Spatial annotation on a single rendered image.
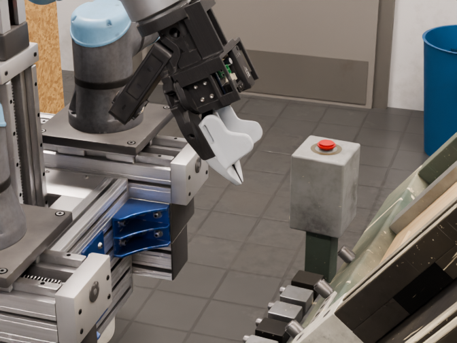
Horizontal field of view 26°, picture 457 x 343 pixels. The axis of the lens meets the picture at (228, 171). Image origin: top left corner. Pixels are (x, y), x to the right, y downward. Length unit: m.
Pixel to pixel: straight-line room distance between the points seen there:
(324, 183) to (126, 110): 1.04
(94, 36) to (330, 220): 0.65
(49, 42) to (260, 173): 1.08
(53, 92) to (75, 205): 1.91
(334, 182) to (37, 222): 0.72
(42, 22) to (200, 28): 2.62
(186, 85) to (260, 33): 3.83
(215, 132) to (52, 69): 2.68
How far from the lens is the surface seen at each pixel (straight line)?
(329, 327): 1.43
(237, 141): 1.09
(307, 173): 2.12
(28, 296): 1.57
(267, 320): 1.86
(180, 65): 1.09
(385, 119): 4.78
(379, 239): 1.86
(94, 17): 1.92
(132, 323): 3.23
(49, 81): 3.74
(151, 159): 1.96
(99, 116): 1.95
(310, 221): 2.17
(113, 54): 1.92
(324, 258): 2.24
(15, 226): 1.58
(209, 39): 1.06
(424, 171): 2.11
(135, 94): 1.11
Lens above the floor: 1.81
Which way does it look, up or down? 26 degrees down
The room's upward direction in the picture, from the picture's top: straight up
